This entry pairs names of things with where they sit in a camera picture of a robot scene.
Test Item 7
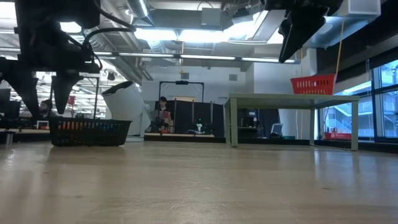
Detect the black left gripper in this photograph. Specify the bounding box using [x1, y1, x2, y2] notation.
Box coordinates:
[0, 29, 102, 121]

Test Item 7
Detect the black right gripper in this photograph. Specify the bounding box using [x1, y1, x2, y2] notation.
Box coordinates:
[264, 0, 345, 64]

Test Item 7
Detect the red plastic basket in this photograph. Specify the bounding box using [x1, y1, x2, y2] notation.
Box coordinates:
[290, 73, 338, 96]

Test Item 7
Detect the black plastic basket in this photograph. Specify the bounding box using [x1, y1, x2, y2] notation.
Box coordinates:
[49, 116, 133, 147]

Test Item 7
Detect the white tilted desk lamp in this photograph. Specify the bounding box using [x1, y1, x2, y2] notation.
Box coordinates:
[101, 80, 152, 143]

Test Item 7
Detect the grey office chair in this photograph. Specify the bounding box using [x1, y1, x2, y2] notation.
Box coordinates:
[269, 123, 284, 138]

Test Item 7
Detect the person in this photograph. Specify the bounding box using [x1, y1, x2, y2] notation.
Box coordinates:
[152, 96, 172, 133]
[39, 98, 57, 121]

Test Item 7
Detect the white ceiling box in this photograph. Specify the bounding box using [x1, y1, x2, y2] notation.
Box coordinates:
[337, 0, 382, 19]

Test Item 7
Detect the green perforated metal shelf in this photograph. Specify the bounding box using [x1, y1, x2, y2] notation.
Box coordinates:
[223, 93, 361, 152]

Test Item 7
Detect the grey ceiling box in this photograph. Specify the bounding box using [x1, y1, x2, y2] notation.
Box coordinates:
[201, 7, 222, 27]

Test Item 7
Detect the long ceiling light strip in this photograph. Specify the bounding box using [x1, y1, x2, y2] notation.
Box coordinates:
[93, 51, 302, 65]

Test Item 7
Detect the black equipment cabinet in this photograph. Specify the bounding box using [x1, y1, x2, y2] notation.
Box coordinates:
[238, 108, 280, 139]

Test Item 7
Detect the large glass window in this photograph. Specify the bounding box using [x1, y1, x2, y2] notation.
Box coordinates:
[323, 58, 398, 142]

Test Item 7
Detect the black partition screen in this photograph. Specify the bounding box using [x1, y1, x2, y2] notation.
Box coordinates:
[154, 100, 224, 135]

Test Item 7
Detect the grey ceiling duct hood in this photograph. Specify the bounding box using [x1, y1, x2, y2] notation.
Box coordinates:
[304, 15, 346, 50]

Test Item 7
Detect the yellow hanging cord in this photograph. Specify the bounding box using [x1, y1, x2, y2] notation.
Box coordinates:
[331, 15, 346, 77]

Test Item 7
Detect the black gantry frame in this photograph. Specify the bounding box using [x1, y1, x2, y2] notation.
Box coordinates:
[71, 74, 100, 119]
[158, 80, 205, 103]

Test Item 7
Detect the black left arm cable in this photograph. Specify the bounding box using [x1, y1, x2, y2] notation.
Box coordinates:
[81, 0, 137, 74]

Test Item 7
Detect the silver ventilation duct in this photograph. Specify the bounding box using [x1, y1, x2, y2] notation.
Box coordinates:
[90, 0, 150, 82]

